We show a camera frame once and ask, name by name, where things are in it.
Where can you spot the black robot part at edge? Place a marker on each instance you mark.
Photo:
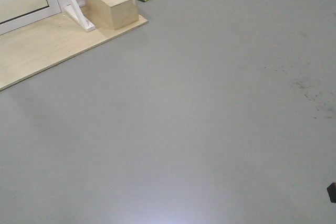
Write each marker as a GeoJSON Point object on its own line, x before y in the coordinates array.
{"type": "Point", "coordinates": [331, 189]}

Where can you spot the light wooden box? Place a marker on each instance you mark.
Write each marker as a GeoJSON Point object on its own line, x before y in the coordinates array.
{"type": "Point", "coordinates": [116, 13]}

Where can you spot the light wooden platform board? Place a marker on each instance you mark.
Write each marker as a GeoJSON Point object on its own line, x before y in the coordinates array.
{"type": "Point", "coordinates": [34, 48]}

